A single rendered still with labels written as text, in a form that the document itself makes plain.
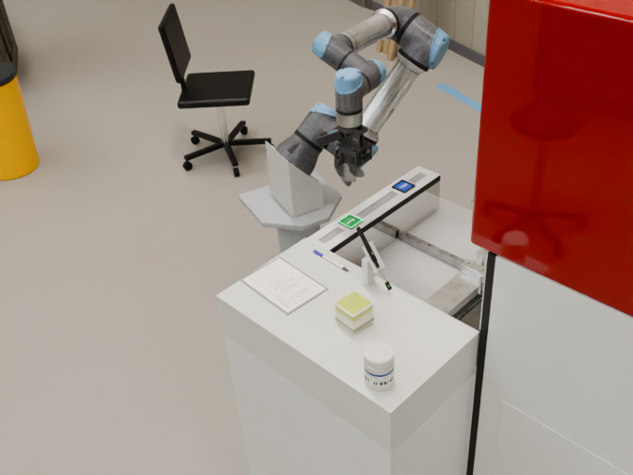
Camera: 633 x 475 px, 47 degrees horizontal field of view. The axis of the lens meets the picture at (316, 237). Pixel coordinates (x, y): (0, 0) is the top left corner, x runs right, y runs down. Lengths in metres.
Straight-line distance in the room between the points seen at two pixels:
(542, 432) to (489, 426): 0.18
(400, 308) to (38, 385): 1.88
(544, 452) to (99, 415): 1.83
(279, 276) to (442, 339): 0.50
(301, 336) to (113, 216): 2.54
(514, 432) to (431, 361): 0.35
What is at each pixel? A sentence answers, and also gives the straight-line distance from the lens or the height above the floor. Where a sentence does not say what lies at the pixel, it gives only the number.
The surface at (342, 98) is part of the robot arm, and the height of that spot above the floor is 1.40.
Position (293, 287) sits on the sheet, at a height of 0.97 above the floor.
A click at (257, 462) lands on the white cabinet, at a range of 2.52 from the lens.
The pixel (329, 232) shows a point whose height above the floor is 0.96.
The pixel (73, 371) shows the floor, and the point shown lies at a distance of 3.39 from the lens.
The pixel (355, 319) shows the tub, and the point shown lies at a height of 1.02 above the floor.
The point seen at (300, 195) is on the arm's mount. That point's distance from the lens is 2.54.
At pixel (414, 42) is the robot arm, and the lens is 2.42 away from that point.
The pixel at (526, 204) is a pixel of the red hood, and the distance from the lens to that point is 1.62.
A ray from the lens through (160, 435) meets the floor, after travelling 3.03.
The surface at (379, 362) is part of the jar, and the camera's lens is 1.69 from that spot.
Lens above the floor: 2.28
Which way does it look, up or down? 36 degrees down
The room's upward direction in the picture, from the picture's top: 4 degrees counter-clockwise
